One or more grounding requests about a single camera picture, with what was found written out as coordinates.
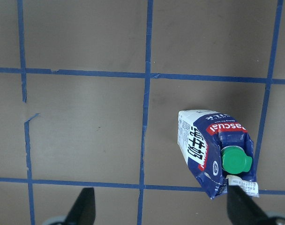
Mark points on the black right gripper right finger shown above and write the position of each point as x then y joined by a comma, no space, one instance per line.
242,210

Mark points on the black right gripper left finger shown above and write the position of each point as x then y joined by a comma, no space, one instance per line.
83,212

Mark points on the blue white milk carton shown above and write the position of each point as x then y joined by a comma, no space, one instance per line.
218,151

